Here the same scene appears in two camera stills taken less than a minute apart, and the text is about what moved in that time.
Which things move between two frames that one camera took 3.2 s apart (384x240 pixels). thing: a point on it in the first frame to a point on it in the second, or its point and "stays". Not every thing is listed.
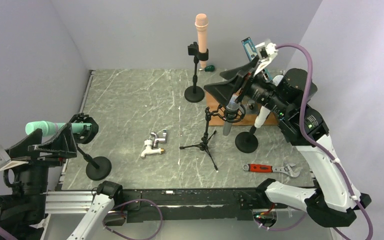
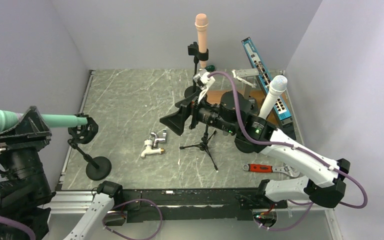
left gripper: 63,144 to 30,130
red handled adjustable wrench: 287,167 stays
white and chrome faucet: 151,146 stays
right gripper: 223,91 to 176,121
